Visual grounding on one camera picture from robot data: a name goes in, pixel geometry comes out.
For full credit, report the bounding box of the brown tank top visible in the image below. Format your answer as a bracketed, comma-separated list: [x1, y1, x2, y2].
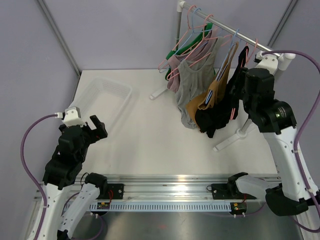
[186, 41, 239, 124]

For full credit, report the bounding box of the black tank top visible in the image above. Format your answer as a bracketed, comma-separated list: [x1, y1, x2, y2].
[195, 46, 249, 138]

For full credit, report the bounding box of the grey tank top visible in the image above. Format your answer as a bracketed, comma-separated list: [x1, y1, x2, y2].
[175, 51, 218, 129]

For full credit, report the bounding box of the pink hanger of grey top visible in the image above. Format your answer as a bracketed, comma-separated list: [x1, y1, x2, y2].
[175, 34, 232, 76]

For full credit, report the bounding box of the blue hanger of brown top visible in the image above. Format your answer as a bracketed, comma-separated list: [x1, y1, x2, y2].
[205, 28, 239, 106]

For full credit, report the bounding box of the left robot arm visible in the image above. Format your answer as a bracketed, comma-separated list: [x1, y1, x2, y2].
[20, 115, 109, 240]

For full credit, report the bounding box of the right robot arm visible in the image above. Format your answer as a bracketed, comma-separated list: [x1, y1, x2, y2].
[226, 67, 320, 217]

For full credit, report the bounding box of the pink tank top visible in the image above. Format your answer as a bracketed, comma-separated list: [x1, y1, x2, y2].
[166, 30, 224, 96]

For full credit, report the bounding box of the green tank top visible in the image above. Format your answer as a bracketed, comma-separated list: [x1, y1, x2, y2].
[165, 23, 213, 82]

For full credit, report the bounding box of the blue hanger of green top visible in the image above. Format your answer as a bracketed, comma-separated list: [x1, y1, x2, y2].
[158, 5, 213, 80]

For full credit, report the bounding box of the pink empty hanger far left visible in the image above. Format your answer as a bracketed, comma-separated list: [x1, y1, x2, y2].
[172, 0, 196, 54]

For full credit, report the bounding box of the white plastic basket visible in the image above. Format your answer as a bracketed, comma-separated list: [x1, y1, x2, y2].
[69, 77, 132, 133]

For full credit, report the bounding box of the clothes rack metal white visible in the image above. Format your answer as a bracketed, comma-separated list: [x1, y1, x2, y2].
[149, 0, 297, 152]

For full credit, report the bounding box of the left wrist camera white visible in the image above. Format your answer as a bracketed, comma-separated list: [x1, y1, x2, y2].
[62, 106, 85, 127]

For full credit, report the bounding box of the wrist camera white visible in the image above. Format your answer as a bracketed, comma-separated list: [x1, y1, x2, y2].
[62, 106, 85, 127]
[254, 51, 287, 75]

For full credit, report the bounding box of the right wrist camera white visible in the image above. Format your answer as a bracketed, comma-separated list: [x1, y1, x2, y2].
[254, 51, 287, 75]

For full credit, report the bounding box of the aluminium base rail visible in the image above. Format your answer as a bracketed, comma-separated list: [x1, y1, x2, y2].
[104, 173, 232, 202]

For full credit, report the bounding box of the white cable duct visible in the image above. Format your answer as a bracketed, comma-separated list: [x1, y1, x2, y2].
[89, 201, 231, 212]

